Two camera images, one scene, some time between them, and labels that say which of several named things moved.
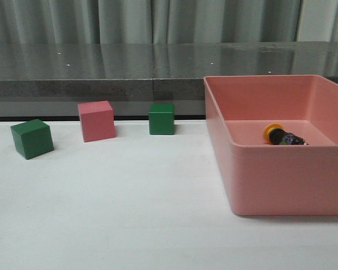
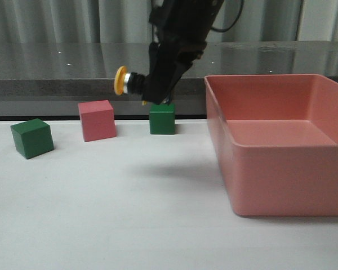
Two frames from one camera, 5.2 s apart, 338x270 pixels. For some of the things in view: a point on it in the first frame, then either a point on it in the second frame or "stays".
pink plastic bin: [265, 179] stays
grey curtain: [41, 22] stays
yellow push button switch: [275, 134] to [131, 82]
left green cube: [32, 138] stays
